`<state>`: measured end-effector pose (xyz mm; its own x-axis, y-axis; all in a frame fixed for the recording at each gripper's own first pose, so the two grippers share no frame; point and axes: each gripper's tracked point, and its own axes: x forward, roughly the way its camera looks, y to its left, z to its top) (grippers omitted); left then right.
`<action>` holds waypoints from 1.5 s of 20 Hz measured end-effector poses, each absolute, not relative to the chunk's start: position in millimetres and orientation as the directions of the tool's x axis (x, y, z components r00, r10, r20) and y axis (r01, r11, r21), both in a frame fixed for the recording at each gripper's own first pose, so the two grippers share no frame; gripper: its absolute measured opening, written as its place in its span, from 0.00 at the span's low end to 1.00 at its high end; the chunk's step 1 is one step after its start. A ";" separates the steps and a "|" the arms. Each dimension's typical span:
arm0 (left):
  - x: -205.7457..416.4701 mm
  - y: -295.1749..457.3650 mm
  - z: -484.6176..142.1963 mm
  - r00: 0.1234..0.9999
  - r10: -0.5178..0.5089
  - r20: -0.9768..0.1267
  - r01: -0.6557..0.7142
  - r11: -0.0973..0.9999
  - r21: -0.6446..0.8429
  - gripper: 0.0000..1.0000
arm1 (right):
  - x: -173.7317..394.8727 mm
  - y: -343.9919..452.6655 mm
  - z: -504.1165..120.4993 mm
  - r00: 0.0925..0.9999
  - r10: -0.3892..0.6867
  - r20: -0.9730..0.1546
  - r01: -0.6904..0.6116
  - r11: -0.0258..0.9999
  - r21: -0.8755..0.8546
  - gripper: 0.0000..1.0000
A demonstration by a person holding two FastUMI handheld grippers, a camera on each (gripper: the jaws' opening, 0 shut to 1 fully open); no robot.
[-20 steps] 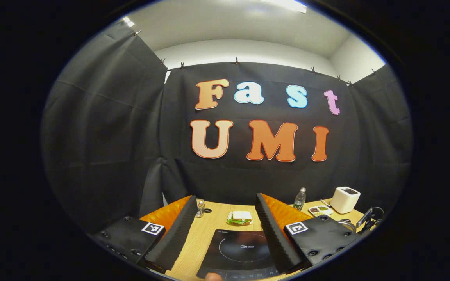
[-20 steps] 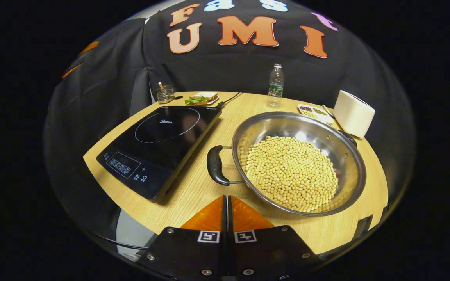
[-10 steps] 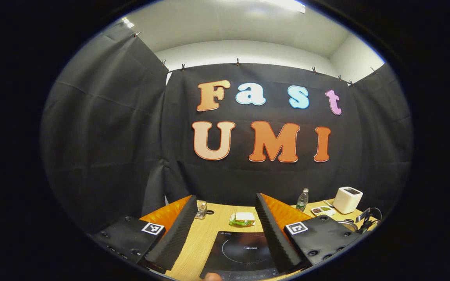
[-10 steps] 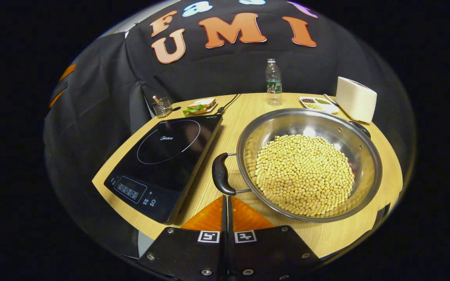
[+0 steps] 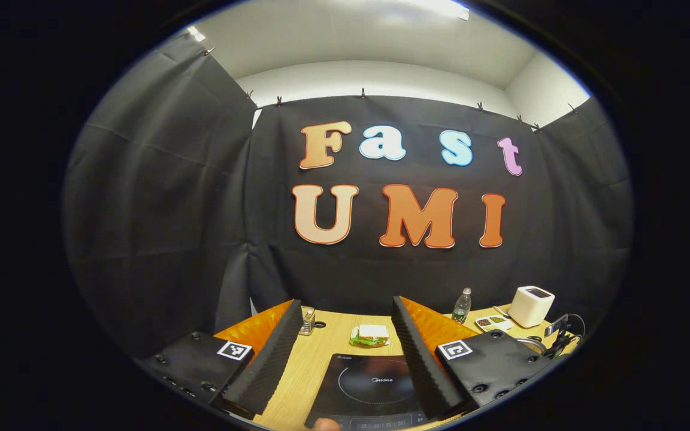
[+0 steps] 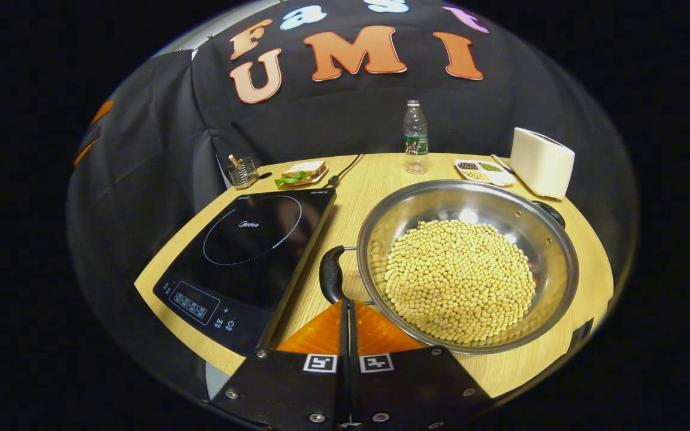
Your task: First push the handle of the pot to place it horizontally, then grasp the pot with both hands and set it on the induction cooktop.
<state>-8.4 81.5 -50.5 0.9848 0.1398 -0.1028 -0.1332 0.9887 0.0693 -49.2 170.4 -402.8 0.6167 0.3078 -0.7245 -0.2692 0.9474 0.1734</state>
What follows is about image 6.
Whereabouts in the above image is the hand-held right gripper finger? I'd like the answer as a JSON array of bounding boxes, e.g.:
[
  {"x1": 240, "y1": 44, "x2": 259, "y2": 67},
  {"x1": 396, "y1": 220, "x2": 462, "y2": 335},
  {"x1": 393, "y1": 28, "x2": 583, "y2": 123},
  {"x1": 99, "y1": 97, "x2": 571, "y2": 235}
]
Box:
[
  {"x1": 210, "y1": 299, "x2": 349, "y2": 431},
  {"x1": 349, "y1": 299, "x2": 493, "y2": 431}
]

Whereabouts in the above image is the black induction cooktop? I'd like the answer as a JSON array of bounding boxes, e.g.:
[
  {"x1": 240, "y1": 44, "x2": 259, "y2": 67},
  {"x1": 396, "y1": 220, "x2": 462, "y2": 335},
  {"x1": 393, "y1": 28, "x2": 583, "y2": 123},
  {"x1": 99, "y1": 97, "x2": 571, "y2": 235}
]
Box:
[{"x1": 153, "y1": 187, "x2": 337, "y2": 357}]

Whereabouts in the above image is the steel pot with black handles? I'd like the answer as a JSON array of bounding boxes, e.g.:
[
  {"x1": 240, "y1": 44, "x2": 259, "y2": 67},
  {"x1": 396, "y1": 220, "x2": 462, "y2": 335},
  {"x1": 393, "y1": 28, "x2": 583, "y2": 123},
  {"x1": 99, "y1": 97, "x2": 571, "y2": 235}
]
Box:
[{"x1": 319, "y1": 180, "x2": 580, "y2": 355}]

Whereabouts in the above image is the pile of yellow soybeans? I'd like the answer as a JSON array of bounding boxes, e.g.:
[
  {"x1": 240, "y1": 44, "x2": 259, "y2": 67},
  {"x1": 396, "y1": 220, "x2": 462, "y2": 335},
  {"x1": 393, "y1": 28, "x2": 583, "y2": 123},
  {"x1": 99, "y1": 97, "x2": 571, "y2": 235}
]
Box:
[{"x1": 384, "y1": 220, "x2": 537, "y2": 345}]

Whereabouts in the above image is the metal mesh utensil holder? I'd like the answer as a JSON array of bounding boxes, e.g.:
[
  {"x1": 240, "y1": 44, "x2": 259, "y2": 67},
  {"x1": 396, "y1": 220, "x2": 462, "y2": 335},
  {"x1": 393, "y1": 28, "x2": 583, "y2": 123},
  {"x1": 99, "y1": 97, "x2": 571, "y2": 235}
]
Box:
[{"x1": 227, "y1": 154, "x2": 260, "y2": 190}]

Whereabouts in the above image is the sandwich with lettuce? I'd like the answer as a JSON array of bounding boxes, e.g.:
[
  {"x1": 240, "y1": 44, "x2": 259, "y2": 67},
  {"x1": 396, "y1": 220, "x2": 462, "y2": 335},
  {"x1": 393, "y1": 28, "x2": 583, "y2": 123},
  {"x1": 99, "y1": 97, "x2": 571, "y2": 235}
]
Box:
[{"x1": 274, "y1": 160, "x2": 326, "y2": 186}]

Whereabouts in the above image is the clear plastic water bottle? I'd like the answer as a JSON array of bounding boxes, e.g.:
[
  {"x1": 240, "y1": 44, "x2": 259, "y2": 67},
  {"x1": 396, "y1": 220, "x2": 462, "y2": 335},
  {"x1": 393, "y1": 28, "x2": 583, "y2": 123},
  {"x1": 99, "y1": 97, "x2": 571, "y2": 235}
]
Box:
[{"x1": 404, "y1": 100, "x2": 429, "y2": 175}]

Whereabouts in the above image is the white divided tray with beans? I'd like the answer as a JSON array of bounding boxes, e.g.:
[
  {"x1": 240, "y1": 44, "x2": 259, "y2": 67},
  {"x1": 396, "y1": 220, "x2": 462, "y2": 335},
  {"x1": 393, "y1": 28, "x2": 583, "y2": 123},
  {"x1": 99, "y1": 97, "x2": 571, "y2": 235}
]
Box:
[{"x1": 454, "y1": 159, "x2": 516, "y2": 187}]

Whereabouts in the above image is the black backdrop cloth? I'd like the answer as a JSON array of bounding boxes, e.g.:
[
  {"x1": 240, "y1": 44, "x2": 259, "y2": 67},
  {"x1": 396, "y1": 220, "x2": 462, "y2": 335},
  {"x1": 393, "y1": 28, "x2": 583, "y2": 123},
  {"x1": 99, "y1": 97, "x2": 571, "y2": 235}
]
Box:
[{"x1": 66, "y1": 0, "x2": 639, "y2": 336}]

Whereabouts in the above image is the white toaster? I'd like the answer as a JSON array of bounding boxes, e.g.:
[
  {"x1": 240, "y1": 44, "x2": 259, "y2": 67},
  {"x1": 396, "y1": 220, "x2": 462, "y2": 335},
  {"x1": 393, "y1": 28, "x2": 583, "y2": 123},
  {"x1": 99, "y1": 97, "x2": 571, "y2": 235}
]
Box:
[{"x1": 509, "y1": 127, "x2": 576, "y2": 201}]

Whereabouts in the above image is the black power cable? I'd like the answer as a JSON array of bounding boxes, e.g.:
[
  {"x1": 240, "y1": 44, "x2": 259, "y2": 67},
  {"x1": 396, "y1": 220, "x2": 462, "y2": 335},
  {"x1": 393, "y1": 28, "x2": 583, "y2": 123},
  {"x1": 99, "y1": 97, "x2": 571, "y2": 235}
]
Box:
[{"x1": 324, "y1": 153, "x2": 365, "y2": 189}]

